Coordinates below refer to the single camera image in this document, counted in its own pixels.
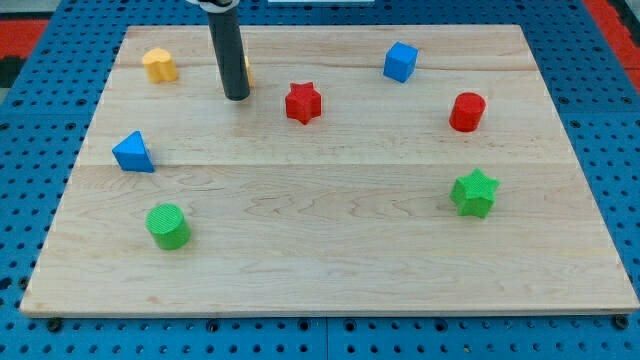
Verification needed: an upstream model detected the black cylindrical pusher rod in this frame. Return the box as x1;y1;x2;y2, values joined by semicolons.
206;0;250;101

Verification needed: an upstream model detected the blue triangle block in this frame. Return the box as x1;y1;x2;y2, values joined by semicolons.
112;131;155;173

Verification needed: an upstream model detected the blue cube block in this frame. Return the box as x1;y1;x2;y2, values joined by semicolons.
383;42;419;83

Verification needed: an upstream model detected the yellow block behind rod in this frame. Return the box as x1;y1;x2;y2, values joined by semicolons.
244;55;254;89

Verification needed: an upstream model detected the yellow heart block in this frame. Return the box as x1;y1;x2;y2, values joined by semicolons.
142;48;178;83

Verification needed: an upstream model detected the red star block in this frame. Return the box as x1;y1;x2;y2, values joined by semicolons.
285;82;322;125

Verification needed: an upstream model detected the green cylinder block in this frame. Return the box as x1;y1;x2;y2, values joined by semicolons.
145;203;191;250

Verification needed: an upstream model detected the wooden board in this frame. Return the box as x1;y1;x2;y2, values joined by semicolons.
21;25;639;318

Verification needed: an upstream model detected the red cylinder block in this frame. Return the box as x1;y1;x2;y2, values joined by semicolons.
449;92;486;132

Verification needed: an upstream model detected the green star block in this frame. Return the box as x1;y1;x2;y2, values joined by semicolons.
449;168;500;219

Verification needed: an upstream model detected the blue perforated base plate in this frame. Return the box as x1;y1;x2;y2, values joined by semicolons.
1;0;639;359

